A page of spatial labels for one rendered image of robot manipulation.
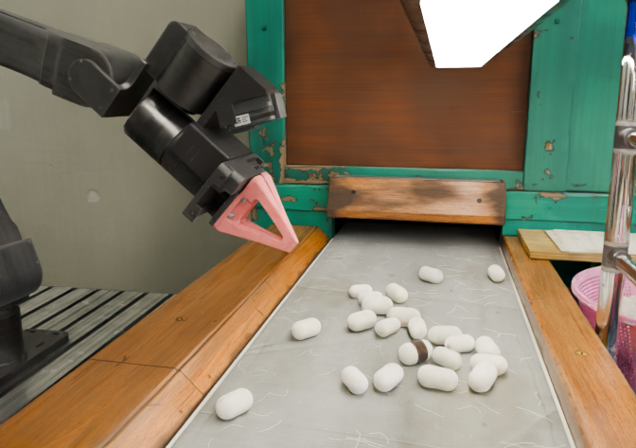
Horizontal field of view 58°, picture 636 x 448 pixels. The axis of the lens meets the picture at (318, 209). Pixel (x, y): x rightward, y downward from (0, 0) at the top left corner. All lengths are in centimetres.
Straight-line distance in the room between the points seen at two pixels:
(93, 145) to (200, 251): 51
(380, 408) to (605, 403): 18
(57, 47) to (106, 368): 31
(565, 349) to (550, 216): 48
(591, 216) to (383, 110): 39
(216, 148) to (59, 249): 174
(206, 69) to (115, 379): 28
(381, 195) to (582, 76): 38
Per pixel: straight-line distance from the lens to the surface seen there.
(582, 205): 106
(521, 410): 54
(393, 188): 99
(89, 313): 98
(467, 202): 98
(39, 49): 65
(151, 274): 209
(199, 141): 55
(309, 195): 106
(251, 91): 54
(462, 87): 103
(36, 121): 221
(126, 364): 56
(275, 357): 60
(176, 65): 56
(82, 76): 61
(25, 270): 76
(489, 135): 103
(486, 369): 55
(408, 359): 58
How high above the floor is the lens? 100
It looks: 11 degrees down
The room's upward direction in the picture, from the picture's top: straight up
